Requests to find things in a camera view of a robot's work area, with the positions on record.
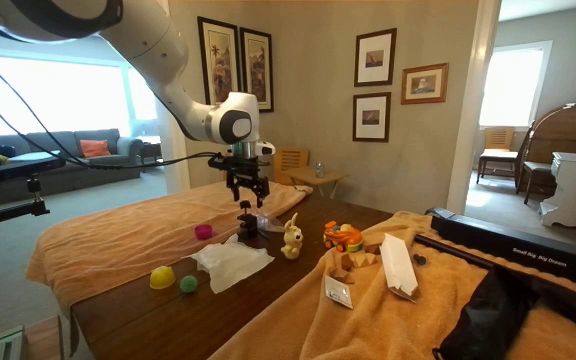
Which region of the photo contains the framed picture tan frame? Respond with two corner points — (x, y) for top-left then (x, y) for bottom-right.
(400, 65), (450, 104)

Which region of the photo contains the small black framed picture upper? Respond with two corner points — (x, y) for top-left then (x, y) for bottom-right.
(354, 28), (395, 87)

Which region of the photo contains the orange cushion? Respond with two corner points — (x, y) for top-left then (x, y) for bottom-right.
(80, 141), (110, 158)

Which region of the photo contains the tan towel near side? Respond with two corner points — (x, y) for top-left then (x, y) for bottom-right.
(23, 180), (315, 311)

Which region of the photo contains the green ball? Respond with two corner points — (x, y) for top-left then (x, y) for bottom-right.
(177, 277), (197, 295)

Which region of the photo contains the black fabric bag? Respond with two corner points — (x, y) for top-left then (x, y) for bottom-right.
(432, 266), (576, 360)

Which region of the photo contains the tall framed picture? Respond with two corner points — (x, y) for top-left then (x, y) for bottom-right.
(240, 28), (273, 113)
(197, 16), (240, 104)

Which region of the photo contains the clear plastic crayon bag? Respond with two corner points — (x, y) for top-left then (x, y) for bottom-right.
(256, 217), (283, 234)

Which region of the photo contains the grey sofa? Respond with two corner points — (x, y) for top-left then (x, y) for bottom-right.
(0, 129), (141, 205)

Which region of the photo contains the small black framed picture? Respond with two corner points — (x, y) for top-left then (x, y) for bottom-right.
(351, 92), (390, 143)
(354, 28), (395, 87)

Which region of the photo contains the tan towel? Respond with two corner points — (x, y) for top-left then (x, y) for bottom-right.
(23, 180), (315, 311)
(210, 212), (576, 360)

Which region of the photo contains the wooden chair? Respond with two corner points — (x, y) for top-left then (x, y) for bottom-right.
(476, 126), (517, 180)

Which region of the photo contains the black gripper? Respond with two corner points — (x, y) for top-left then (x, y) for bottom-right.
(207, 143), (276, 206)

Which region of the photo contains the black clamp object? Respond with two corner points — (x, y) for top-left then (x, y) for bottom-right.
(237, 201), (260, 249)

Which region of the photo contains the white paper towel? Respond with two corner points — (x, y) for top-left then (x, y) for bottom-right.
(191, 236), (273, 295)

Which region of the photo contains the tall framed picture left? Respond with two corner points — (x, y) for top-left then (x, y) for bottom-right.
(197, 16), (240, 104)

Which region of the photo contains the black long case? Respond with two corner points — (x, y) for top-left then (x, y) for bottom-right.
(415, 209), (576, 290)

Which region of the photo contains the pink plastic cup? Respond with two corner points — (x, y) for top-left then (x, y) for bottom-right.
(194, 225), (213, 240)

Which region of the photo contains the small white packet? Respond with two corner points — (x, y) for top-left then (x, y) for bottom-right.
(323, 277), (351, 308)

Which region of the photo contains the orange toy truck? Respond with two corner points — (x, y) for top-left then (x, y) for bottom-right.
(322, 220), (363, 252)

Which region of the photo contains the tall framed picture right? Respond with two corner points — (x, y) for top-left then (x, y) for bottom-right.
(240, 28), (273, 113)

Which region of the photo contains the tan towel far side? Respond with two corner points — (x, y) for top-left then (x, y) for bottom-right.
(210, 212), (576, 360)

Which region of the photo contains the cream bunny figurine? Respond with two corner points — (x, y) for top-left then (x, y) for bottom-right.
(281, 215), (303, 260)

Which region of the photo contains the yellow plastic cup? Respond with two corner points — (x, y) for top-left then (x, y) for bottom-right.
(147, 266), (176, 290)

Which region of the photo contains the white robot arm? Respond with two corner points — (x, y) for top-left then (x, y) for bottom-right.
(0, 0), (273, 205)

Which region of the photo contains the wooden folding side table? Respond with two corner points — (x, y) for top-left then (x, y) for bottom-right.
(285, 169), (344, 201)

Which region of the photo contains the small black framed picture lower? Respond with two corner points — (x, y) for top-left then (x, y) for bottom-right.
(351, 92), (390, 143)

